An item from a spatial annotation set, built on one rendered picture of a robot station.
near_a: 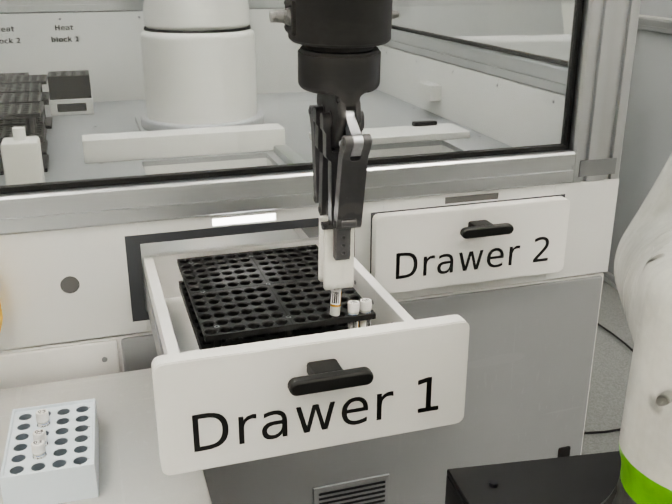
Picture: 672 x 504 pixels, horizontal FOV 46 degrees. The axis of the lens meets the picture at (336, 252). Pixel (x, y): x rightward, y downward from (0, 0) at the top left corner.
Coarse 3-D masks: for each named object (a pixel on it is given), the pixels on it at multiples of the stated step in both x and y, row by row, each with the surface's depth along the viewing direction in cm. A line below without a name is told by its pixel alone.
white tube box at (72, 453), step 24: (24, 408) 84; (48, 408) 84; (72, 408) 84; (96, 408) 86; (24, 432) 80; (48, 432) 80; (72, 432) 80; (96, 432) 82; (24, 456) 77; (48, 456) 76; (72, 456) 76; (96, 456) 78; (0, 480) 73; (24, 480) 73; (48, 480) 74; (72, 480) 75; (96, 480) 75
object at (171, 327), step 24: (288, 240) 105; (312, 240) 105; (144, 264) 98; (168, 264) 100; (360, 264) 97; (144, 288) 99; (168, 288) 101; (360, 288) 94; (168, 312) 84; (384, 312) 87; (168, 336) 78; (192, 336) 91
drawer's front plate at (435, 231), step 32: (384, 224) 104; (416, 224) 105; (448, 224) 107; (512, 224) 110; (544, 224) 111; (384, 256) 105; (416, 256) 107; (512, 256) 112; (544, 256) 113; (384, 288) 107; (416, 288) 108
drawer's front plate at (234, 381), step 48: (336, 336) 71; (384, 336) 72; (432, 336) 73; (192, 384) 67; (240, 384) 69; (384, 384) 73; (432, 384) 75; (192, 432) 69; (288, 432) 72; (336, 432) 73; (384, 432) 75
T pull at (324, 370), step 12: (324, 360) 70; (336, 360) 70; (312, 372) 68; (324, 372) 68; (336, 372) 68; (348, 372) 68; (360, 372) 68; (288, 384) 67; (300, 384) 66; (312, 384) 67; (324, 384) 67; (336, 384) 67; (348, 384) 68; (360, 384) 68
